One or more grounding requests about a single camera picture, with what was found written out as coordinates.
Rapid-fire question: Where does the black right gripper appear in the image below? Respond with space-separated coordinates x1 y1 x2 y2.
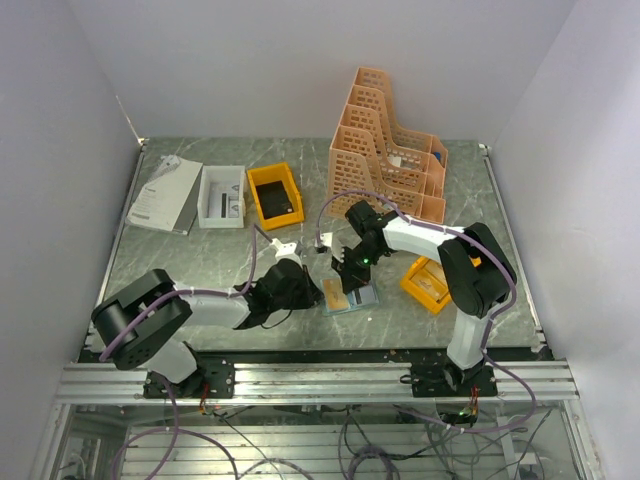
331 241 385 294

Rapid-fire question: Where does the silver magnetic stripe card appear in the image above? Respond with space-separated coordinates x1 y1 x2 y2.
347 285 378 308

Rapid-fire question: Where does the green card holder wallet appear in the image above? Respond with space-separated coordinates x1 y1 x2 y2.
321 278 380 316

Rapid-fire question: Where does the orange credit card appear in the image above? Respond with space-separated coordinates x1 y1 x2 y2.
322 278 350 313

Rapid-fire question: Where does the yellow bin with boxes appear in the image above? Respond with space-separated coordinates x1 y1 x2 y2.
400 257 451 315

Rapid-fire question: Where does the yellow bin with black item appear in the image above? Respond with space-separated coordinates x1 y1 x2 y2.
247 162 305 231

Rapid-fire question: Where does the peach plastic file organizer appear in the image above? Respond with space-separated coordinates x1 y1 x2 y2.
327 67 449 224

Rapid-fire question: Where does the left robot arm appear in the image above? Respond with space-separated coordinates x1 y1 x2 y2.
91 259 324 397

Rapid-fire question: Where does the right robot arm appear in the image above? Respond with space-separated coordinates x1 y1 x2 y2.
316 200 517 396

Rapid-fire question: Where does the white plastic box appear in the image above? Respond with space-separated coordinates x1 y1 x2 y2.
197 166 246 229

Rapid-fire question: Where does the white paper booklet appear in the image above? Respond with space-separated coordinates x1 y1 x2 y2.
126 155 203 235

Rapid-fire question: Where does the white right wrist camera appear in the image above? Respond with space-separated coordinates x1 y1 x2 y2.
314 232 344 262

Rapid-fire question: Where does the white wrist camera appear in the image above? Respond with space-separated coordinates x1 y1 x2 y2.
270 238 303 267
314 232 344 262

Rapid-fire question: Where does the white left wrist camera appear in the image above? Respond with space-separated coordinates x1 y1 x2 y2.
270 238 303 267

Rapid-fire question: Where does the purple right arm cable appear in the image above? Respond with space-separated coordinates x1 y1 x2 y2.
314 191 539 436

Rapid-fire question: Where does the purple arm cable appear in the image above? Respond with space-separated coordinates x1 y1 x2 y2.
314 191 539 436
98 224 281 480

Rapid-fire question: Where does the aluminium frame rail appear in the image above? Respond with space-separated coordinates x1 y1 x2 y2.
54 361 579 406

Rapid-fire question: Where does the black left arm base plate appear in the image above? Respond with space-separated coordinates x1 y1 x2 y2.
143 357 236 399

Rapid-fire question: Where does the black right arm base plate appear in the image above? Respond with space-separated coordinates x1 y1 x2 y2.
399 350 498 398

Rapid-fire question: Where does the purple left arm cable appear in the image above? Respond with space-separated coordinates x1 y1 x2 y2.
98 224 281 480

